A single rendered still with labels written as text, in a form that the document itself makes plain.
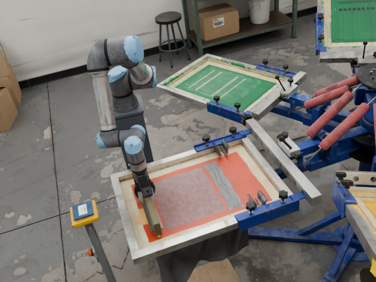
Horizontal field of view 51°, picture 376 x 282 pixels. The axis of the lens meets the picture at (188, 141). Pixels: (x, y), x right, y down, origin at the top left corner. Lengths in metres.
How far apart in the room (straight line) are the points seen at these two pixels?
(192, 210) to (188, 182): 0.20
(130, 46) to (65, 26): 3.75
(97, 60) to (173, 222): 0.80
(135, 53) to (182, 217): 0.78
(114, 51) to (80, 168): 2.31
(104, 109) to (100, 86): 0.10
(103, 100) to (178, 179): 0.59
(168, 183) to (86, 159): 2.03
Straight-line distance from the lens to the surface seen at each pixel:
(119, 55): 1.75
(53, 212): 3.60
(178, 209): 1.94
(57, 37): 5.51
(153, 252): 1.76
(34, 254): 3.36
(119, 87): 2.17
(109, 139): 1.84
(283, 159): 2.03
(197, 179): 2.07
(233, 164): 2.14
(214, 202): 1.95
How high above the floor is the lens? 2.36
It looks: 37 degrees down
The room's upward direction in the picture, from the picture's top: 9 degrees counter-clockwise
